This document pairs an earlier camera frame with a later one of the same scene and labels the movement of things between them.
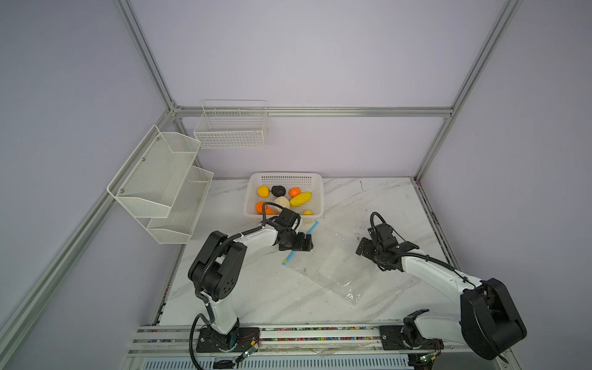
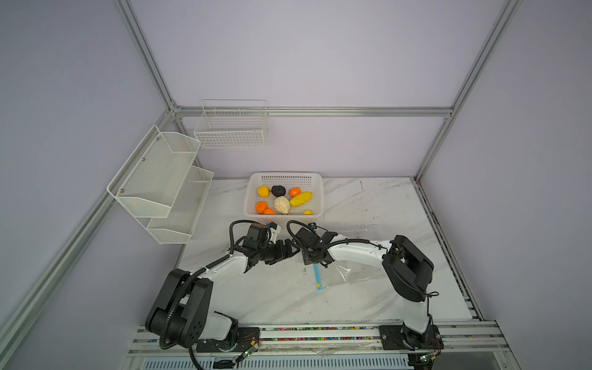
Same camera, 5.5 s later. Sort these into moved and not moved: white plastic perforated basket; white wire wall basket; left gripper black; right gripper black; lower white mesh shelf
Moved: right gripper black; left gripper black
Not moved: lower white mesh shelf; white wire wall basket; white plastic perforated basket
